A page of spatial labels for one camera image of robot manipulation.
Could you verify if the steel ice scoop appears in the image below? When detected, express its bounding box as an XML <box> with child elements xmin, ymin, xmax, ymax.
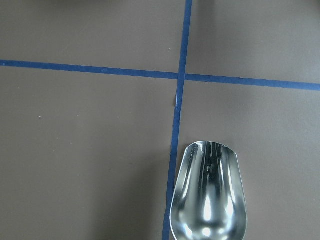
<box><xmin>169</xmin><ymin>141</ymin><xmax>248</xmax><ymax>240</ymax></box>

